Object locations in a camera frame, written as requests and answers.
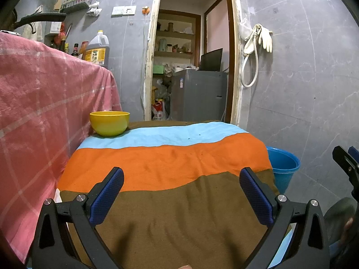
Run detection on grey wall shelf rack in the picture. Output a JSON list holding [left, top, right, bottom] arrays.
[[61, 1, 93, 14]]

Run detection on white labelled box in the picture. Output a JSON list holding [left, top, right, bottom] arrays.
[[45, 21, 61, 35]]

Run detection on white wall switch panel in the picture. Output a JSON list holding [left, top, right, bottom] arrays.
[[111, 6, 137, 16]]

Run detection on white rubber gloves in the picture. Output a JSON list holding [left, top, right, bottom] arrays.
[[256, 25, 273, 53]]

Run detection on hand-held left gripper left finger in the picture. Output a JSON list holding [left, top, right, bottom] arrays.
[[29, 167, 125, 269]]

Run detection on grey refrigerator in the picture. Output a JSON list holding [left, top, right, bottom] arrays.
[[171, 69, 228, 122]]

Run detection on wooden shelving unit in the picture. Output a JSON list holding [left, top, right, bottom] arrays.
[[154, 10, 202, 59]]

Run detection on yellow plastic bowl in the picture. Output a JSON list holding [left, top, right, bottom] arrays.
[[90, 111, 131, 138]]

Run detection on white hose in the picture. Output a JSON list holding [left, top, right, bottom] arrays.
[[241, 24, 260, 88]]

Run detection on black frying pan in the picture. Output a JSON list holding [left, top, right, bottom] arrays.
[[14, 13, 67, 30]]

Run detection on white towel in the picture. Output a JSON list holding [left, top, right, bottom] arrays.
[[22, 21, 45, 42]]

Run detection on white plastic bag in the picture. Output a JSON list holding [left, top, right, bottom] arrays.
[[86, 1, 103, 16]]

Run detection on cooking oil jug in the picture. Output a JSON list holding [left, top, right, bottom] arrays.
[[84, 30, 110, 69]]

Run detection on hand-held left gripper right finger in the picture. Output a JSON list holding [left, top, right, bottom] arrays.
[[239, 167, 330, 269]]

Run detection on red white sack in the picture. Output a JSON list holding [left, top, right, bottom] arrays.
[[151, 99, 166, 121]]

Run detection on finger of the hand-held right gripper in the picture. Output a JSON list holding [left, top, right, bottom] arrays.
[[348, 146, 359, 165], [332, 146, 359, 191]]

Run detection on wooden door frame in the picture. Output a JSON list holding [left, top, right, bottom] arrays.
[[142, 0, 243, 126]]

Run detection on black monitor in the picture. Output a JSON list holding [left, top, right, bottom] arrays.
[[200, 48, 223, 72]]

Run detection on striped orange blue brown blanket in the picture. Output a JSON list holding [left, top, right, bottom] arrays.
[[56, 120, 281, 269]]

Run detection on person's trouser leg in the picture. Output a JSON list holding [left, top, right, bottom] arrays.
[[324, 197, 358, 244]]

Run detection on pink checked cloth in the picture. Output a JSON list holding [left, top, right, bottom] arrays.
[[0, 31, 122, 264]]

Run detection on person's right hand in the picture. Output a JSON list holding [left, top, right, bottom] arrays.
[[341, 218, 354, 243]]

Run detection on blue plastic bucket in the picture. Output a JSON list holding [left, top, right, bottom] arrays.
[[266, 146, 301, 195]]

